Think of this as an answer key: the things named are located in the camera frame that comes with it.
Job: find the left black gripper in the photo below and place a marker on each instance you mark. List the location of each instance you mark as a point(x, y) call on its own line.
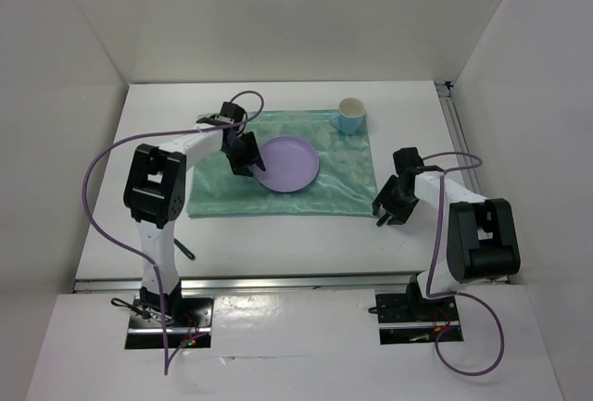
point(250, 157)

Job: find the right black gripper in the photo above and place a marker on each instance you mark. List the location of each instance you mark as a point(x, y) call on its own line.
point(400, 214)

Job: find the purple plastic plate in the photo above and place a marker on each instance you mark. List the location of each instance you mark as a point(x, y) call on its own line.
point(291, 164)

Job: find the green patterned cloth placemat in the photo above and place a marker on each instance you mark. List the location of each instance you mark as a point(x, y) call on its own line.
point(345, 184)

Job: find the blue and white mug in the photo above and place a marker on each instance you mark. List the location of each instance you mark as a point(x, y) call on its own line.
point(350, 115)

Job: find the gold fork dark handle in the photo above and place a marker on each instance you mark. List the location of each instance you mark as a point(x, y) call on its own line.
point(186, 251)

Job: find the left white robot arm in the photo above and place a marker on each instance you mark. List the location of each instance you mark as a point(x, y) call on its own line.
point(156, 188)

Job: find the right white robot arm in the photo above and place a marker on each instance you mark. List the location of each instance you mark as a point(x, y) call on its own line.
point(475, 237)

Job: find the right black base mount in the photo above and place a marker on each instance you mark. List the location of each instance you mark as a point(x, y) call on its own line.
point(401, 308)

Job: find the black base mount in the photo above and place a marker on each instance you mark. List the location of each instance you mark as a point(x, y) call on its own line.
point(195, 312)
point(401, 308)

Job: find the front aluminium rail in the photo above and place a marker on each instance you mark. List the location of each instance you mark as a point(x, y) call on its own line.
point(203, 285)

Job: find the aluminium rail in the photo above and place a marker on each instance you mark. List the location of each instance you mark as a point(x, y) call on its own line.
point(467, 177)
point(203, 285)

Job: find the right aluminium rail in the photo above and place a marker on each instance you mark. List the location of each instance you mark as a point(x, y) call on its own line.
point(467, 177)

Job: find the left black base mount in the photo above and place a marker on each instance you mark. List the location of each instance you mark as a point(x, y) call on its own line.
point(195, 312)

